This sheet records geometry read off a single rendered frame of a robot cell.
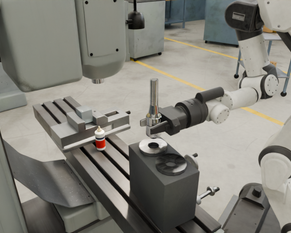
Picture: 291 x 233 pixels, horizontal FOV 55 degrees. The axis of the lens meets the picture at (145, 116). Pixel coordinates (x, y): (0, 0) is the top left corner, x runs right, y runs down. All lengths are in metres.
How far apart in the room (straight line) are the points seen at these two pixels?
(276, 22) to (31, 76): 0.74
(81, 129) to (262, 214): 0.96
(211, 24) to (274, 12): 6.17
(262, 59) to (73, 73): 0.67
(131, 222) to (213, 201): 1.53
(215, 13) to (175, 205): 6.43
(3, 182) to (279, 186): 0.95
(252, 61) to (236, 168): 1.77
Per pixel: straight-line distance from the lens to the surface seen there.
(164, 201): 0.80
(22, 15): 0.79
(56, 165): 1.28
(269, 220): 1.56
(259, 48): 1.11
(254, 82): 1.12
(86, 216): 1.15
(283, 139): 1.14
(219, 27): 7.06
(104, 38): 0.91
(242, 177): 2.69
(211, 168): 2.72
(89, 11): 0.88
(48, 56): 0.83
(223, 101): 1.03
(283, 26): 0.97
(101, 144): 1.20
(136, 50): 5.58
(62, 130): 1.26
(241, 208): 1.54
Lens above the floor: 1.65
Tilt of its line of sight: 28 degrees down
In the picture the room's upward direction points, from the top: straight up
